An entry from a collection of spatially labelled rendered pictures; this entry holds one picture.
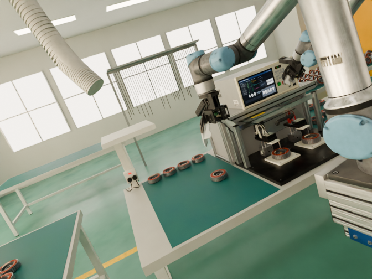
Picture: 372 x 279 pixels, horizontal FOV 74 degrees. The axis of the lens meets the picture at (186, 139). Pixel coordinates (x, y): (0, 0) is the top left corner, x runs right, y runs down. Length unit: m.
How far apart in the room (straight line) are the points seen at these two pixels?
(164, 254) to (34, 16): 1.79
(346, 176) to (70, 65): 1.81
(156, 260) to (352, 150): 0.88
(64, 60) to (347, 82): 1.82
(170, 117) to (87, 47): 3.04
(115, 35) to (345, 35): 7.44
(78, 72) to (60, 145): 5.90
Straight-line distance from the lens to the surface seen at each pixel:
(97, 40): 7.82
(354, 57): 0.64
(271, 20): 0.86
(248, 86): 1.62
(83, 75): 2.00
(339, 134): 0.65
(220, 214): 1.30
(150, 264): 1.21
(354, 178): 0.83
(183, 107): 8.02
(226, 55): 0.85
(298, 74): 1.61
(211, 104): 0.94
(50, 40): 2.14
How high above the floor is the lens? 1.45
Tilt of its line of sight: 14 degrees down
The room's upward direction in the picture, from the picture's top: 20 degrees counter-clockwise
